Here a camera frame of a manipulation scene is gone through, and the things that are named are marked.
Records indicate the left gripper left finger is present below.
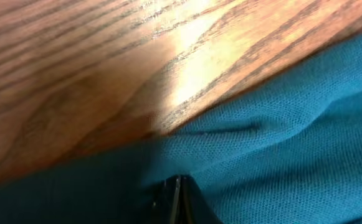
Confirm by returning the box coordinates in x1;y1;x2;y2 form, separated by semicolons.
151;175;181;224

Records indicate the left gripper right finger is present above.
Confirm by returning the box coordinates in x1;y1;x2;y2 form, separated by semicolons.
177;175;223;224

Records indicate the dark blue t-shirt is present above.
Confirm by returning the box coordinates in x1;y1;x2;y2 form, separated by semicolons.
0;35;362;223

